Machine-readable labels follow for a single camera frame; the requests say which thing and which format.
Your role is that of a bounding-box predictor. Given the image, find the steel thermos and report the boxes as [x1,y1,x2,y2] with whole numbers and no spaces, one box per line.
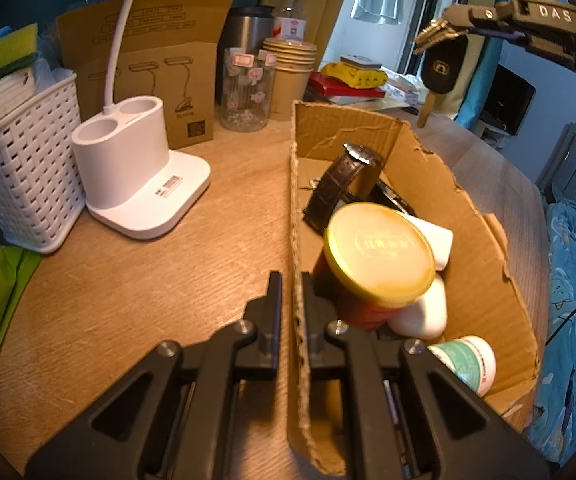
[223,6,276,58]

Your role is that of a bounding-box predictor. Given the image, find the white earbuds case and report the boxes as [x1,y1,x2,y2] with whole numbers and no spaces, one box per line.
[388,272,448,338]

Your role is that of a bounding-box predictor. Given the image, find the black television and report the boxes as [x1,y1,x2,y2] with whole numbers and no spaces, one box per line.
[480,64,536,136]

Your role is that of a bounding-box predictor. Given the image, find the white charger block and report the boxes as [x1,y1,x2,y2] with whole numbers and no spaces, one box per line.
[405,214,454,272]

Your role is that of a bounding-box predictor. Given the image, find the white woven plastic basket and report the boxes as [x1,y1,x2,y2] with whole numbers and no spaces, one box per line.
[0,72,86,254]

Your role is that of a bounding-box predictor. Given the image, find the patterned glass jar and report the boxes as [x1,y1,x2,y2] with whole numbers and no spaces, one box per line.
[219,46,276,132]

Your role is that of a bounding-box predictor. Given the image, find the flat paper folder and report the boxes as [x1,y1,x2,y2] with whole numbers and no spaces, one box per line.
[318,97,403,111]

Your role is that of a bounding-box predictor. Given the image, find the white tissue pack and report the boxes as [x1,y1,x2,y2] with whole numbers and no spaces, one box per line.
[0,67,36,128]

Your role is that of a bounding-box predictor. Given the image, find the stack of paper cups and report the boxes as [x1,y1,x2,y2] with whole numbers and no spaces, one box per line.
[262,37,317,122]

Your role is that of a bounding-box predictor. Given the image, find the white pill bottle green label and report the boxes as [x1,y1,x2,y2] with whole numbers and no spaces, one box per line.
[427,336,497,395]

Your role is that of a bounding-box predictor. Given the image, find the brown strap wristwatch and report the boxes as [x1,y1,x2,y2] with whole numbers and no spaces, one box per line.
[302,142,385,233]

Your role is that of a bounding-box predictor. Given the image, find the teal curtain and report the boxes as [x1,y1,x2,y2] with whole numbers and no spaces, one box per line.
[455,0,513,128]

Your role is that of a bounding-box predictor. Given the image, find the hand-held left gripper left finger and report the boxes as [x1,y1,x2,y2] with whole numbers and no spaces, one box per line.
[23,270,285,480]

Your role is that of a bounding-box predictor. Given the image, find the white packets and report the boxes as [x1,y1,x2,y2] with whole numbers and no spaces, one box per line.
[383,75,431,106]

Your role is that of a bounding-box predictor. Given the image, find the clear water bottle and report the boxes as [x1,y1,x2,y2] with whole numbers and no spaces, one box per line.
[273,0,309,43]

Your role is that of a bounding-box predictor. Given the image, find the white flat device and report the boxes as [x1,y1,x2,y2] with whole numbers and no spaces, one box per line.
[340,54,383,70]

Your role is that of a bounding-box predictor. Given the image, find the black small device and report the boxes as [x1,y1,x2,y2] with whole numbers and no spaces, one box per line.
[375,180,416,216]

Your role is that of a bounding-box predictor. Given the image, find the red can with yellow lid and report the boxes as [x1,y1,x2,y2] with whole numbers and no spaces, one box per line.
[313,202,437,331]

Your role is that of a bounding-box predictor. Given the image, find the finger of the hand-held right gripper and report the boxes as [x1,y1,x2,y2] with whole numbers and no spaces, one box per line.
[442,0,576,63]

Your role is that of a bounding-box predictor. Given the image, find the blue printed blanket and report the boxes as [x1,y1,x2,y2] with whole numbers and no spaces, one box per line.
[525,197,576,466]

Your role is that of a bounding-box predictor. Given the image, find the black car key with keys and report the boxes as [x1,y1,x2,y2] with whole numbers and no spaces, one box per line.
[413,16,469,130]

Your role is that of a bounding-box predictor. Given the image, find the white television stand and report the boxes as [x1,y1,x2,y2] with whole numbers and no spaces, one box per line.
[472,120,508,151]

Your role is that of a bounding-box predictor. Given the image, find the yellow green sponge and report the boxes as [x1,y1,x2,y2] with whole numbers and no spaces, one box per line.
[0,22,39,91]

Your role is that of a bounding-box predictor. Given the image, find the brown cardboard lamp box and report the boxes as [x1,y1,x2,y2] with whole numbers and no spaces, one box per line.
[55,0,236,151]

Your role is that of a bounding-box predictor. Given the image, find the white desk lamp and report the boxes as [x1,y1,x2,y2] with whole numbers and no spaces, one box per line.
[71,0,212,240]

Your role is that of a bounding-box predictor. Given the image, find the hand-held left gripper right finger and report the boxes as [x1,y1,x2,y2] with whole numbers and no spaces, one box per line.
[299,272,551,480]

